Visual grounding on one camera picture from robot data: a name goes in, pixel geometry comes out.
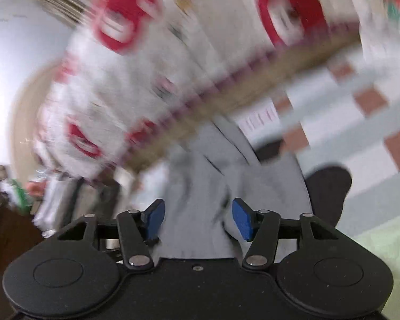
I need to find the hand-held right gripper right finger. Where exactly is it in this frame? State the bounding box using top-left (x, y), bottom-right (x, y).
top-left (232, 198), bottom-right (339, 271)

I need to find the checked bed sheet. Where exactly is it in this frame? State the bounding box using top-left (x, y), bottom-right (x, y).
top-left (237, 17), bottom-right (400, 235)

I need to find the floral patchwork quilt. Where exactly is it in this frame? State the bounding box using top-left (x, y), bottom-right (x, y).
top-left (347, 0), bottom-right (400, 74)

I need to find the tan mattress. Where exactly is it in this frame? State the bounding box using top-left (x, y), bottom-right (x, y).
top-left (128, 30), bottom-right (361, 174)

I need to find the grey garment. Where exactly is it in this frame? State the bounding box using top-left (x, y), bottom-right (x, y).
top-left (160, 113), bottom-right (313, 261)

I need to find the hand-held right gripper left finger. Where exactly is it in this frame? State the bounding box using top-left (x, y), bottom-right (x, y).
top-left (58, 199), bottom-right (166, 271)

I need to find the light green blanket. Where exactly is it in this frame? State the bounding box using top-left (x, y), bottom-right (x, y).
top-left (337, 211), bottom-right (400, 320)

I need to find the white plastic bag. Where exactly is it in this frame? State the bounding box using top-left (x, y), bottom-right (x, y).
top-left (33, 170), bottom-right (85, 231)

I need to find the white red printed blanket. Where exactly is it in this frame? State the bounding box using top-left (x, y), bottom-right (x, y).
top-left (33, 0), bottom-right (361, 181)

